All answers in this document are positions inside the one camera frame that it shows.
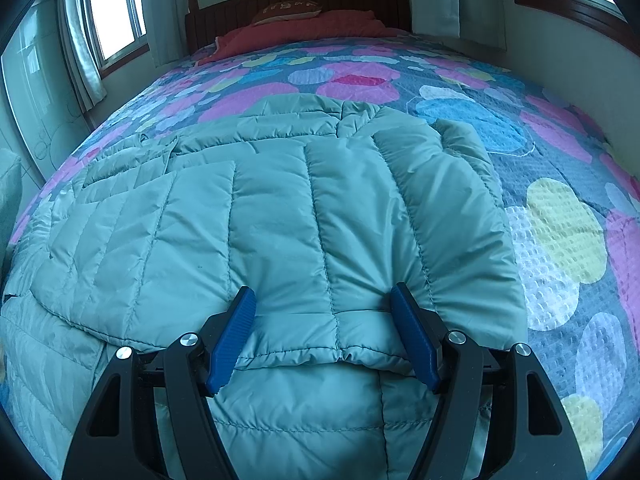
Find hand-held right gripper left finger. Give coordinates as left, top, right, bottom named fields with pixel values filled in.
left=62, top=286, right=258, bottom=480

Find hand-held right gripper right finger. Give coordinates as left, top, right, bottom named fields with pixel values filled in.
left=389, top=282, right=588, bottom=480

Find light green puffer jacket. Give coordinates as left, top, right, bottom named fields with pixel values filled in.
left=0, top=92, right=528, bottom=480

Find circle-patterned bedspread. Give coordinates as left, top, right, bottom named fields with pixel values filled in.
left=10, top=35, right=640, bottom=461

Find white curtain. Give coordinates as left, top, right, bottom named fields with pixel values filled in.
left=410, top=0, right=508, bottom=53
left=137, top=0, right=201, bottom=68

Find sheer grey curtain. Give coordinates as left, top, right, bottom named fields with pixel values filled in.
left=57, top=0, right=108, bottom=108

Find red pillow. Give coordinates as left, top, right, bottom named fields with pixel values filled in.
left=197, top=10, right=408, bottom=66

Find white glass-door wardrobe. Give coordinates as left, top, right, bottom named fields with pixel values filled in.
left=0, top=0, right=93, bottom=196

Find brown cushion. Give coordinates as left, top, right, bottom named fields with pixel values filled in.
left=251, top=0, right=323, bottom=27

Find window with white frame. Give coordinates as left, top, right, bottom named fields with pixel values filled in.
left=75, top=0, right=151, bottom=78

